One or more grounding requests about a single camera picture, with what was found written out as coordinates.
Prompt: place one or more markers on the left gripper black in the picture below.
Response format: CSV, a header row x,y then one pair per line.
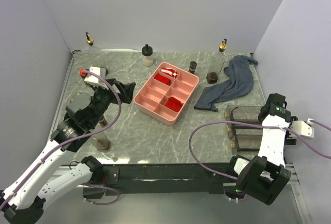
x,y
125,90

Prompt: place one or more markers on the oil bottle gold spout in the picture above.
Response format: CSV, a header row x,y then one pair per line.
x,y
100,140

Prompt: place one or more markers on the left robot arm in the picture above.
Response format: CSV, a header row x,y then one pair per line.
x,y
27,198

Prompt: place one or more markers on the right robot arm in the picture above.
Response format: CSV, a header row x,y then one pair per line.
x,y
265,176

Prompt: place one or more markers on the red folded cloth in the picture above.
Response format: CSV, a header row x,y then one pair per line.
x,y
162,79

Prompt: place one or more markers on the back left oil bottle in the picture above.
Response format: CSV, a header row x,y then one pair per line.
x,y
95,53

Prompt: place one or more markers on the pink divided tray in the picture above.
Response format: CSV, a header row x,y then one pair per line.
x,y
153,95

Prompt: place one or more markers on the back salt jar black lid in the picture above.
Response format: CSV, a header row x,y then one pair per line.
x,y
147,55

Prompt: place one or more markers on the red white striped cloth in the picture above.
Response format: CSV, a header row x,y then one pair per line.
x,y
169,71

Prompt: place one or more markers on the red knitted cloth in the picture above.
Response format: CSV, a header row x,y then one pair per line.
x,y
174,104

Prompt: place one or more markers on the back spice shaker black cap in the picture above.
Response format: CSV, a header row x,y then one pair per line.
x,y
192,67

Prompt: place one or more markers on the back right oil bottle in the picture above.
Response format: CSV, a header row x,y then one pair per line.
x,y
216,63

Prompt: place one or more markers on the blue grey towel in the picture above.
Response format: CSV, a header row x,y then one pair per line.
x,y
239,83

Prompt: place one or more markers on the clear acrylic organizer rack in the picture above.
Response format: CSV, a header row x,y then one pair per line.
x,y
244,140

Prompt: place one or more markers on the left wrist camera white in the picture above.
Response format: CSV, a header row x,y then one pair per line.
x,y
91,80

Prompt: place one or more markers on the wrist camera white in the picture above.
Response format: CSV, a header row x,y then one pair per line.
x,y
304,128
91,80

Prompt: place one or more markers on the black table front rail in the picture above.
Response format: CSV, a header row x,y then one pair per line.
x,y
161,178

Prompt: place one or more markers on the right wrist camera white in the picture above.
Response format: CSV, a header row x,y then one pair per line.
x,y
304,128

